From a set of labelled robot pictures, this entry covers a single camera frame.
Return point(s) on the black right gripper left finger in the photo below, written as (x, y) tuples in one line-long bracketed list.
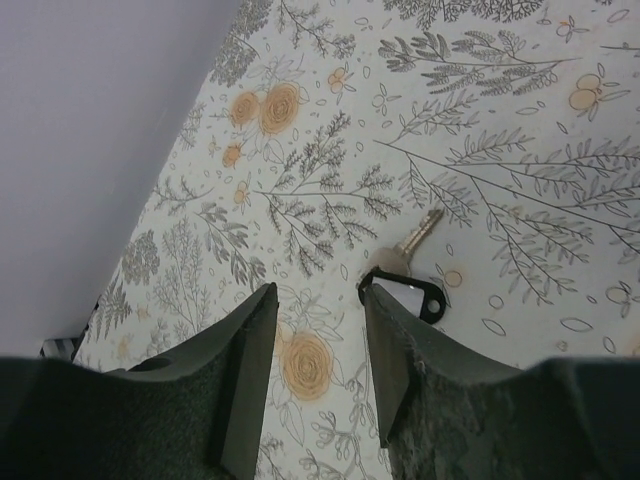
[(194, 411)]

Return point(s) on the key with black white tag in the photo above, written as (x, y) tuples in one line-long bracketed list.
[(390, 268)]

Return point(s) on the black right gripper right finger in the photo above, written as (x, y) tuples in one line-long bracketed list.
[(447, 412)]

